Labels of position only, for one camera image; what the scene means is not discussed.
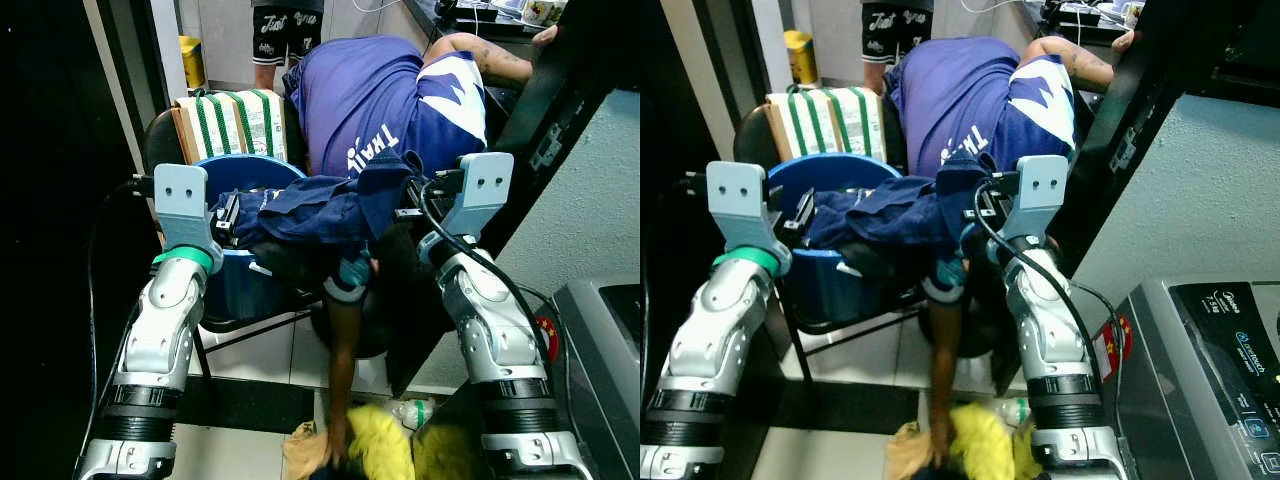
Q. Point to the bending person in purple shirt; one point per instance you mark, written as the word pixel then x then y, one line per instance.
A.
pixel 370 100
pixel 950 100

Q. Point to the yellow can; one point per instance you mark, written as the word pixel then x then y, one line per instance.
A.
pixel 800 55
pixel 190 60

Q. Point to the clear plastic bottle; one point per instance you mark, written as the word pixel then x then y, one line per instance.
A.
pixel 1015 410
pixel 415 412

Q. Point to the navy blue garment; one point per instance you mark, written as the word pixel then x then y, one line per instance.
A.
pixel 310 210
pixel 880 210

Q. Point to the black chair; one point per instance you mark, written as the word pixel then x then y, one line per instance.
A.
pixel 158 140
pixel 750 150

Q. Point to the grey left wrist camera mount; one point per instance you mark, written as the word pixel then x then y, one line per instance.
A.
pixel 180 200
pixel 735 195

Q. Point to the brown paper bag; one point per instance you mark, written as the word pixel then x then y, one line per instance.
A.
pixel 300 450
pixel 905 450

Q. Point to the blue plastic bucket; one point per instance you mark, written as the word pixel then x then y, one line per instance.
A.
pixel 230 290
pixel 830 290

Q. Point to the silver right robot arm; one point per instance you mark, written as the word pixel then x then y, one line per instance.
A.
pixel 490 330
pixel 1050 340

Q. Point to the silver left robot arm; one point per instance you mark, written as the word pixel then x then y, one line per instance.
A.
pixel 715 340
pixel 160 330

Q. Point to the grey washing machine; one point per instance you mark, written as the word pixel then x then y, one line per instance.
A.
pixel 1200 380
pixel 600 380

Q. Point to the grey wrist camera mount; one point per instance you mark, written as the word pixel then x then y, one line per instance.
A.
pixel 735 195
pixel 180 200
pixel 1040 185
pixel 485 185

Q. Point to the red star sticker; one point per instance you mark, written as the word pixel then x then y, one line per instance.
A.
pixel 1112 345
pixel 547 335

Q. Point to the small printed box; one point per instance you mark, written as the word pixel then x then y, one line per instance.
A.
pixel 540 10
pixel 1133 12

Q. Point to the standing person in black shorts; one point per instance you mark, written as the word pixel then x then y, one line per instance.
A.
pixel 890 30
pixel 285 30

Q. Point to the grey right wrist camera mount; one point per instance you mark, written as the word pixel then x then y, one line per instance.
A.
pixel 485 185
pixel 1040 185

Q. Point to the yellow cloth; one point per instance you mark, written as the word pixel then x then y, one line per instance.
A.
pixel 385 445
pixel 980 440

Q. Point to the green striped white box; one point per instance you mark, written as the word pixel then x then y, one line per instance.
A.
pixel 830 125
pixel 235 125

